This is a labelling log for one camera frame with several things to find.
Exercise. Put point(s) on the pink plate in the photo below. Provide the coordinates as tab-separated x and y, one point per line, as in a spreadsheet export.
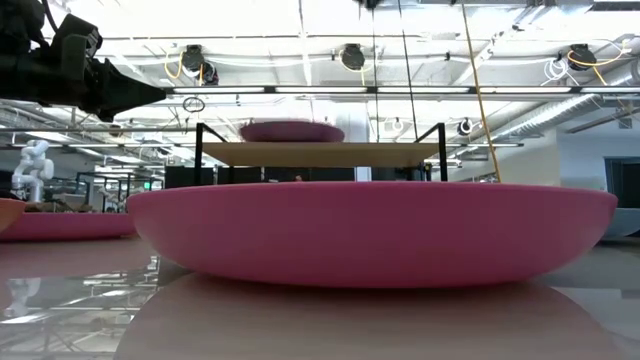
370	235
292	132
70	226

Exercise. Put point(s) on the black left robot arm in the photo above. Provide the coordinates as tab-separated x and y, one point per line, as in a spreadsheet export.
20	22

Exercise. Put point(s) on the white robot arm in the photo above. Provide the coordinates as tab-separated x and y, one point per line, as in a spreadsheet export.
32	170

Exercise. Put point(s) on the black partition panel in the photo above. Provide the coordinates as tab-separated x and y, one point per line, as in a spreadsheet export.
240	175

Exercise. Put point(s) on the long ceiling light bar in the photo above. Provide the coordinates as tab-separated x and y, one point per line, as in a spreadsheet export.
400	90

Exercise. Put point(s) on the dark doorway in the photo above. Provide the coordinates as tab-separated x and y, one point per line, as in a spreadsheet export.
625	182

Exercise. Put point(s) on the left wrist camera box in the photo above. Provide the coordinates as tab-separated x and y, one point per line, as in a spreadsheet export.
77	35

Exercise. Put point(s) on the black metal workcell frame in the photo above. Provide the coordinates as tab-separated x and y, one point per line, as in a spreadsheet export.
120	190

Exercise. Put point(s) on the wooden shelf with black frame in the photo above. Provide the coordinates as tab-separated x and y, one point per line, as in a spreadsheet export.
320	154

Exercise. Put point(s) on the silver ventilation duct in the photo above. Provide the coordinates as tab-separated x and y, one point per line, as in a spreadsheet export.
555	115

